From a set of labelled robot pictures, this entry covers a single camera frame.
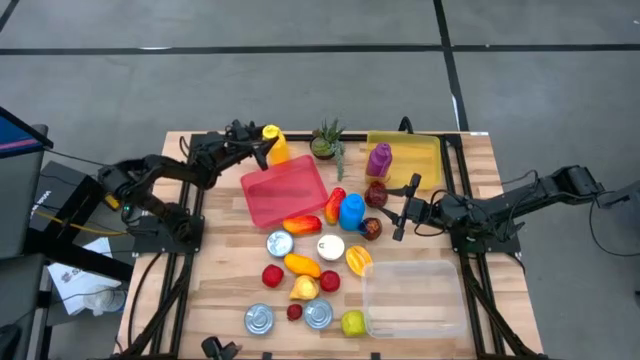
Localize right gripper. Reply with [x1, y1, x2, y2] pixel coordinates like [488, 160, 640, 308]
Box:
[378, 172, 454, 242]

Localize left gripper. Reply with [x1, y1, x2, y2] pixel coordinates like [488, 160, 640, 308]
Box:
[192, 130, 279, 176]

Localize yellow squeeze bottle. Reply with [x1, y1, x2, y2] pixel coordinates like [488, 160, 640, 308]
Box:
[262, 124, 291, 166]

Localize dark red toy pomegranate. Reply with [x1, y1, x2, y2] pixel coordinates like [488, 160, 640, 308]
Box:
[357, 216, 383, 241]
[363, 180, 389, 209]

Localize red plastic bin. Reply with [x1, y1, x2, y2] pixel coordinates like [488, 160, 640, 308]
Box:
[240, 153, 329, 229]

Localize purple squeeze bottle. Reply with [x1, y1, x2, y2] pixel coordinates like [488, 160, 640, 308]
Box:
[365, 142, 394, 184]

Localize blue squeeze bottle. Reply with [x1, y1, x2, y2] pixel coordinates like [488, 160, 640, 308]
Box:
[338, 193, 367, 233]

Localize yellow toy starfruit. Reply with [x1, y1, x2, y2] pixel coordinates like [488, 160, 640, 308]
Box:
[345, 244, 374, 278]

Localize red-orange toy mango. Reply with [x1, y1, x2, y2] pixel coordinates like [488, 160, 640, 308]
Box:
[282, 214, 323, 237]
[323, 187, 352, 225]

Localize clear plastic bin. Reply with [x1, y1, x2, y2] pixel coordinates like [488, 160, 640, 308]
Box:
[361, 259, 469, 340]

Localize red toy apple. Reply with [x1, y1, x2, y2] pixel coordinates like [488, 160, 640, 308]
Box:
[319, 269, 342, 293]
[261, 264, 285, 289]

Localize yellow-orange toy mango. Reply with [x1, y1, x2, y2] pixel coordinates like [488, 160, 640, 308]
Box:
[283, 253, 322, 279]

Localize green toy pear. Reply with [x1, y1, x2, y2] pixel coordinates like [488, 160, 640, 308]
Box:
[341, 309, 368, 338]

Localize yellow toy pear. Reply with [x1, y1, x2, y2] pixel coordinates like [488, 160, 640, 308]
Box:
[289, 274, 320, 302]

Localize yellow plastic bin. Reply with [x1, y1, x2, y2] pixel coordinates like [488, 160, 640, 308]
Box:
[366, 129, 445, 191]

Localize small potted succulent plant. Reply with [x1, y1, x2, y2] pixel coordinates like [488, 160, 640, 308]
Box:
[309, 117, 347, 182]

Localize tin can with pull tab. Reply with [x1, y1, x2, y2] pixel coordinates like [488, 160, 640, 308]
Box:
[316, 233, 346, 262]

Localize silver tin can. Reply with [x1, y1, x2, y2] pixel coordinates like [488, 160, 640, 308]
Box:
[265, 229, 295, 259]
[243, 303, 276, 336]

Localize tin can with pink label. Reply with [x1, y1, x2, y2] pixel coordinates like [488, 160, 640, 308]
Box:
[303, 298, 334, 330]

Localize black device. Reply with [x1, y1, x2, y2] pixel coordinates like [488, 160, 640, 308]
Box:
[201, 335, 242, 360]

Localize black box with white text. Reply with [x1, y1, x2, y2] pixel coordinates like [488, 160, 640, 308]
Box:
[30, 160, 107, 236]

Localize black diagonal beam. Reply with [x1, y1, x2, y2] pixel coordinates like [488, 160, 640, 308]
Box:
[22, 227, 135, 282]

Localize clear plastic cup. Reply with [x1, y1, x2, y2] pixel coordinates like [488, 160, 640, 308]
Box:
[82, 284, 128, 316]

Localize grey stand leg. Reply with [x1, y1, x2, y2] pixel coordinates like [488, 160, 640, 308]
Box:
[597, 178, 640, 209]

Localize white paper sheets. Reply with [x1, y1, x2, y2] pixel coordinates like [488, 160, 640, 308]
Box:
[47, 237, 126, 317]

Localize computer monitor blue screen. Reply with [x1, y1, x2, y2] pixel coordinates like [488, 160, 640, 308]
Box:
[0, 106, 55, 160]

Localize grey cabinet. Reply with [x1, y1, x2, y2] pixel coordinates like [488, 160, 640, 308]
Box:
[0, 124, 50, 260]

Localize dark grey seat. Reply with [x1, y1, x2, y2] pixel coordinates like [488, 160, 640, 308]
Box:
[0, 254, 46, 326]

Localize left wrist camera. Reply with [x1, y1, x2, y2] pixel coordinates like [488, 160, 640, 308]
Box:
[223, 118, 265, 142]

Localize yellow cable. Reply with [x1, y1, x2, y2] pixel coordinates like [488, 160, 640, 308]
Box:
[32, 208, 126, 237]

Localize black floor cable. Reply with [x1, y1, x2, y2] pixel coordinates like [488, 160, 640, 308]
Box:
[588, 199, 640, 259]

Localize grey metal post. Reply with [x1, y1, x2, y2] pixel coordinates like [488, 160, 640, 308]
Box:
[27, 264, 52, 360]

